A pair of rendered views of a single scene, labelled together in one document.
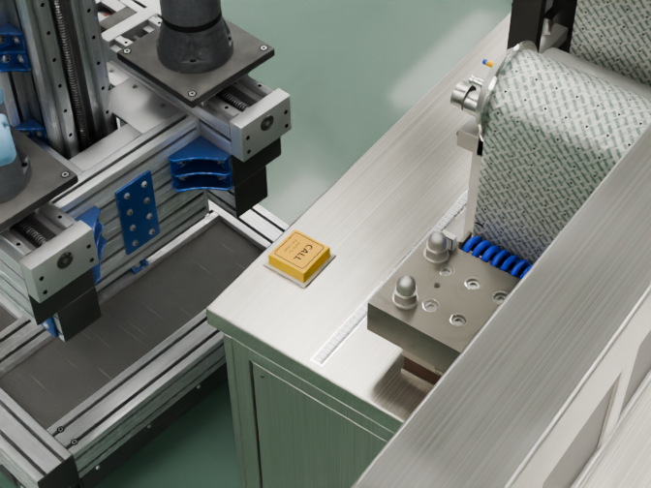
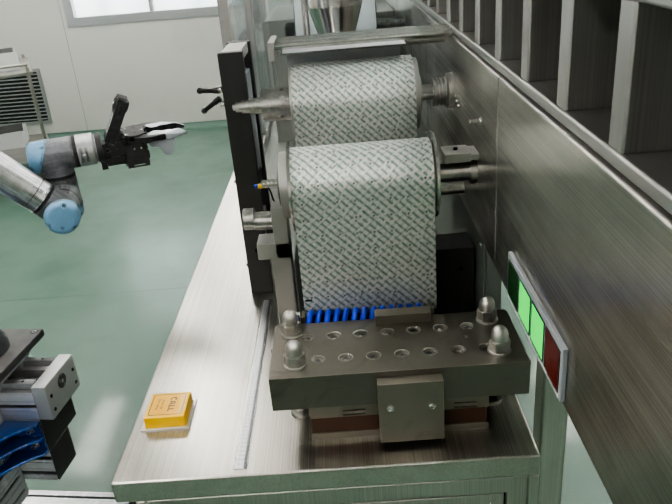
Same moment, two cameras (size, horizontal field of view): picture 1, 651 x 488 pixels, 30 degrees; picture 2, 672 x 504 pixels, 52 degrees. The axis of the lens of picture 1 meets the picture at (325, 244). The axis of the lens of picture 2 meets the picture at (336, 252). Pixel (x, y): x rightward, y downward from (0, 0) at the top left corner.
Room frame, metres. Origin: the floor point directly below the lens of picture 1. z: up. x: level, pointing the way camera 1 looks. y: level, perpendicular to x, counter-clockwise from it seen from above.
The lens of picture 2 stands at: (0.29, 0.35, 1.64)
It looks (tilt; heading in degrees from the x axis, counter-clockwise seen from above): 25 degrees down; 325
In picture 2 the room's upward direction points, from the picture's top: 5 degrees counter-clockwise
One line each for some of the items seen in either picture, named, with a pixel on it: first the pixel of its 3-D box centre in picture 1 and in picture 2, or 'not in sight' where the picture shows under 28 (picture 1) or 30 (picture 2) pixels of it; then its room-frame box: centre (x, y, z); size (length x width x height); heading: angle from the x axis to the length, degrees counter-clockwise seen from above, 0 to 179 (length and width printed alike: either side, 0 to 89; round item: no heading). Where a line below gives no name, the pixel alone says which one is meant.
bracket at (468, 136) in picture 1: (478, 169); (277, 278); (1.32, -0.23, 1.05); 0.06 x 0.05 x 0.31; 53
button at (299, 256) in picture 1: (299, 256); (168, 409); (1.28, 0.04, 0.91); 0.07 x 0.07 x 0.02; 53
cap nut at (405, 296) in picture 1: (406, 289); (293, 352); (1.09, -0.11, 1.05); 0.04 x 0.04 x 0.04
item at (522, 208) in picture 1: (552, 227); (367, 265); (1.14, -0.31, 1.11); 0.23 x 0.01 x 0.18; 53
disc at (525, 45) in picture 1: (509, 92); (292, 184); (1.26, -0.25, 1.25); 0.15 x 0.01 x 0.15; 143
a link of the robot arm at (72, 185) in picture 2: not in sight; (64, 197); (1.95, -0.04, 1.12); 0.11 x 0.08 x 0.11; 162
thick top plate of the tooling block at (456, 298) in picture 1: (520, 345); (395, 357); (1.03, -0.26, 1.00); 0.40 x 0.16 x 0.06; 53
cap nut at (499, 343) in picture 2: not in sight; (499, 338); (0.90, -0.37, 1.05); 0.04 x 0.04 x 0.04
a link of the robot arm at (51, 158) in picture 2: not in sight; (53, 156); (1.97, -0.04, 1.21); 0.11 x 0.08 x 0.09; 72
